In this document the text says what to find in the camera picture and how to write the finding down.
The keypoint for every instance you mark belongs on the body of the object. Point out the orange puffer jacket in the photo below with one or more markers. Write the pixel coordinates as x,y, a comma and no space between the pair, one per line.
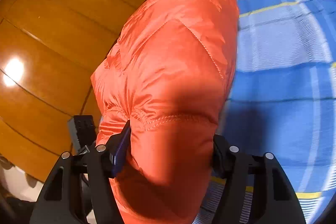
168,75

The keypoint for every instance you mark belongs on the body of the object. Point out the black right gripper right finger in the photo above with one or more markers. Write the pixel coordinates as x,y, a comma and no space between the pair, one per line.
254,184

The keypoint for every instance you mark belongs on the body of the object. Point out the blue plaid bed sheet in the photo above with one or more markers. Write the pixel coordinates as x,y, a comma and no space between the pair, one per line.
283,96

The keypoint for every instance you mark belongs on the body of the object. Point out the wooden panelled wardrobe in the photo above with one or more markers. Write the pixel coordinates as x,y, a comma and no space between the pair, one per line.
49,50

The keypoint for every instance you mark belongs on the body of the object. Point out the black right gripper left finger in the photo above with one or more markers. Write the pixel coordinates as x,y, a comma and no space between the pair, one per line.
79,184

